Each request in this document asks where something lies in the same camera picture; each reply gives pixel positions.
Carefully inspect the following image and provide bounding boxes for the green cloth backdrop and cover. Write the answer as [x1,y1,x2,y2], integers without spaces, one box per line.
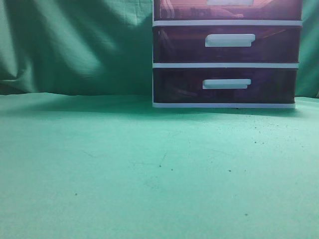
[0,0,319,239]

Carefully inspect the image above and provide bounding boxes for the purple translucent drawer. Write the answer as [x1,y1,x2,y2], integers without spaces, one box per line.
[154,0,303,20]
[153,68,297,104]
[153,25,301,63]

